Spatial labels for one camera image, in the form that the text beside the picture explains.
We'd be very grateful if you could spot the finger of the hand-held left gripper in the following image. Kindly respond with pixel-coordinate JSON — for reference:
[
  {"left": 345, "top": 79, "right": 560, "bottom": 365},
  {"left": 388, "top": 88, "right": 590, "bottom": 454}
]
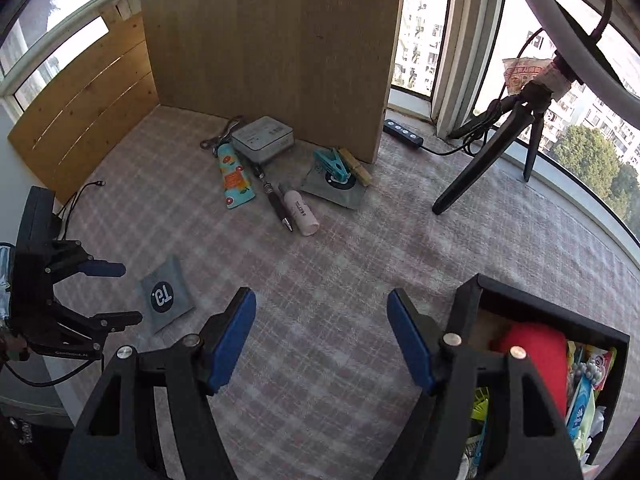
[
  {"left": 47, "top": 240, "right": 127, "bottom": 288},
  {"left": 50, "top": 302, "right": 144, "bottom": 346}
]

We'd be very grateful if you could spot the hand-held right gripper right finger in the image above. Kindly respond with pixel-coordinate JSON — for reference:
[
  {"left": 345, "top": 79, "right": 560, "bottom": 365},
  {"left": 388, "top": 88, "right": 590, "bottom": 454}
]
[{"left": 387, "top": 288, "right": 586, "bottom": 480}]

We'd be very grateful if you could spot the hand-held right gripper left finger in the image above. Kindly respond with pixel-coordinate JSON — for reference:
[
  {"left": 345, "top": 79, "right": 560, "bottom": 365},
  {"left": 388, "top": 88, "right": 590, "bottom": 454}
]
[{"left": 59, "top": 287, "right": 257, "bottom": 480}]

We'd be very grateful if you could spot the black storage container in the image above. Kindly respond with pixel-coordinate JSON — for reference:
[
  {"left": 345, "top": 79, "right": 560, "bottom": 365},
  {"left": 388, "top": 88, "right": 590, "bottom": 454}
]
[{"left": 445, "top": 274, "right": 631, "bottom": 480}]

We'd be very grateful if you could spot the grey sachet with dark circle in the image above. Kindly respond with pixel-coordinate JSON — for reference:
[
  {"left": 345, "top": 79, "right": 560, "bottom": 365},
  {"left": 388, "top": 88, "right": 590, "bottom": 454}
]
[
  {"left": 300, "top": 162, "right": 371, "bottom": 211},
  {"left": 139, "top": 255, "right": 197, "bottom": 336}
]

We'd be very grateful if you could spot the yellow green item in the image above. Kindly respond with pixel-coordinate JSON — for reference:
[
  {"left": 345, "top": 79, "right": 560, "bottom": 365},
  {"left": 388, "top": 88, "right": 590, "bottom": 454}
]
[{"left": 470, "top": 385, "right": 493, "bottom": 423}]

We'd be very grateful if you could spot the plaid tablecloth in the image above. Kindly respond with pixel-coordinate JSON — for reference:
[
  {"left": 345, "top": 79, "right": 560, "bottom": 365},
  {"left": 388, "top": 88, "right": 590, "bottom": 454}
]
[{"left": 50, "top": 105, "right": 640, "bottom": 480}]

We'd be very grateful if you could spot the red cylindrical item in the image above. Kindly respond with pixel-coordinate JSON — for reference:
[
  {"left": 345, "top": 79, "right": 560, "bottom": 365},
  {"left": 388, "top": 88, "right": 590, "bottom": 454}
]
[{"left": 491, "top": 322, "right": 571, "bottom": 417}]

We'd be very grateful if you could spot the black pen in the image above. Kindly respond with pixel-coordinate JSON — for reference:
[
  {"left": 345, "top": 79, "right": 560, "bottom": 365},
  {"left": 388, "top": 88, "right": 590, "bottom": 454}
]
[{"left": 250, "top": 160, "right": 295, "bottom": 233}]

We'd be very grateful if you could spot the white pink tube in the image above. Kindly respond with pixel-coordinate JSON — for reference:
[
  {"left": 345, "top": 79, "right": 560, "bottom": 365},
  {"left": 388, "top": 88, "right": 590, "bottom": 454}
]
[{"left": 277, "top": 183, "right": 320, "bottom": 237}]

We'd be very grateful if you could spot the dark cloth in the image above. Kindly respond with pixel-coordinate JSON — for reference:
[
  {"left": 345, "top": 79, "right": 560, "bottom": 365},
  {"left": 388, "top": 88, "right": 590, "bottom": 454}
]
[{"left": 0, "top": 395, "right": 76, "bottom": 480}]

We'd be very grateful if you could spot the floral teal tube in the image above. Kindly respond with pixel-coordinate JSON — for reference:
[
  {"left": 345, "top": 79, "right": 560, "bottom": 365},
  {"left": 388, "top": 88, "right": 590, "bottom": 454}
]
[{"left": 216, "top": 142, "right": 257, "bottom": 210}]

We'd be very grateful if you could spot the slatted wooden board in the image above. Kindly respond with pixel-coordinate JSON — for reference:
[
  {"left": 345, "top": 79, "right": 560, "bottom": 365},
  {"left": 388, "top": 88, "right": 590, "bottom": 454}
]
[{"left": 7, "top": 7, "right": 160, "bottom": 206}]

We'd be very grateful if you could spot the wooden clothespin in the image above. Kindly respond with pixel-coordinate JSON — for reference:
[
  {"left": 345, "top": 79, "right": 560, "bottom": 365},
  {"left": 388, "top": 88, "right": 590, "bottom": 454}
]
[{"left": 339, "top": 147, "right": 373, "bottom": 187}]

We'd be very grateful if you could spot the blue tissue packet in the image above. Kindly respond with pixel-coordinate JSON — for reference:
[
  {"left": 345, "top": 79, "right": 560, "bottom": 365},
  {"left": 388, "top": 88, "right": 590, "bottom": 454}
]
[{"left": 565, "top": 377, "right": 598, "bottom": 441}]

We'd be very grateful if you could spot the pink white snack packet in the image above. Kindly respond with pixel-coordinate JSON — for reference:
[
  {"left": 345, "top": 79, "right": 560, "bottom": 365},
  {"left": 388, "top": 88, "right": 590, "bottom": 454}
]
[{"left": 580, "top": 345, "right": 617, "bottom": 392}]

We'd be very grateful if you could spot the teal plastic clip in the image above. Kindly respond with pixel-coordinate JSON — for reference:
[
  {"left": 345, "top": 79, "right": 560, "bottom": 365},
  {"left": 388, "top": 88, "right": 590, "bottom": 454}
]
[{"left": 312, "top": 147, "right": 353, "bottom": 183}]

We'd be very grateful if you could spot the grey rectangular box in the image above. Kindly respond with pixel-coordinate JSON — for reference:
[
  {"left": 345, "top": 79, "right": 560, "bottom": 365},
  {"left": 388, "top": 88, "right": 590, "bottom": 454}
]
[{"left": 231, "top": 116, "right": 296, "bottom": 165}]

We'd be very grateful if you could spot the black power strip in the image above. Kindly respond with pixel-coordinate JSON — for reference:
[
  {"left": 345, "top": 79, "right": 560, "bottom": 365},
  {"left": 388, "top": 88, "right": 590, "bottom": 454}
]
[{"left": 382, "top": 119, "right": 425, "bottom": 148}]

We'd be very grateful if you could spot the black tripod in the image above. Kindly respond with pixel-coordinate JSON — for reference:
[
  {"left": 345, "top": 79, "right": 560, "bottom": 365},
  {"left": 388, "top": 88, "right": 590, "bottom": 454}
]
[{"left": 432, "top": 80, "right": 553, "bottom": 216}]

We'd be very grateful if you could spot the green tree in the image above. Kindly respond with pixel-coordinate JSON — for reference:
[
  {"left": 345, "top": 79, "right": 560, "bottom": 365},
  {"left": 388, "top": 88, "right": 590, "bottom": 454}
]
[{"left": 550, "top": 125, "right": 640, "bottom": 221}]

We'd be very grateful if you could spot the large wooden board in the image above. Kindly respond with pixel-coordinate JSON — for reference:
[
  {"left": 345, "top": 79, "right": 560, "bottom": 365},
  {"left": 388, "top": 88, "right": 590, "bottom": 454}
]
[{"left": 135, "top": 0, "right": 407, "bottom": 165}]

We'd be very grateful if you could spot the black plug cable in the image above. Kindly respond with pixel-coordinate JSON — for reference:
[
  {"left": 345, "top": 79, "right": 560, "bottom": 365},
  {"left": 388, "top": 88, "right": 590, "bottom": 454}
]
[{"left": 54, "top": 180, "right": 107, "bottom": 242}]

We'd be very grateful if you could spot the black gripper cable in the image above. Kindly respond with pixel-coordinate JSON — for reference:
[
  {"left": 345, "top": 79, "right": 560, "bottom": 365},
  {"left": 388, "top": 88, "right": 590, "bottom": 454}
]
[{"left": 0, "top": 352, "right": 105, "bottom": 390}]

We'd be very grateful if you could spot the black power strip cable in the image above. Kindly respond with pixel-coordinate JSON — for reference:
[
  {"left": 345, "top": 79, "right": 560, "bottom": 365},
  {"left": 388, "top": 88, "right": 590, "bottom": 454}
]
[{"left": 421, "top": 141, "right": 483, "bottom": 157}]

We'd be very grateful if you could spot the white window frame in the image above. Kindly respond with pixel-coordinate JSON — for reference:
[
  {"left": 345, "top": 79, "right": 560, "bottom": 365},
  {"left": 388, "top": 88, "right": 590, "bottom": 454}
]
[{"left": 0, "top": 0, "right": 138, "bottom": 98}]

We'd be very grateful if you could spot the grey window frame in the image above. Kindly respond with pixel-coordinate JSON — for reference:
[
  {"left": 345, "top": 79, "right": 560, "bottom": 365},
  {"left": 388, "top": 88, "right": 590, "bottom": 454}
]
[{"left": 432, "top": 0, "right": 508, "bottom": 138}]

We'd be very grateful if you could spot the white ring light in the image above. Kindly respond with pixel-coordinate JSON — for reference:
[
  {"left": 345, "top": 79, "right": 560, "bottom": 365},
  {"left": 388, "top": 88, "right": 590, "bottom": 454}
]
[{"left": 506, "top": 0, "right": 640, "bottom": 128}]

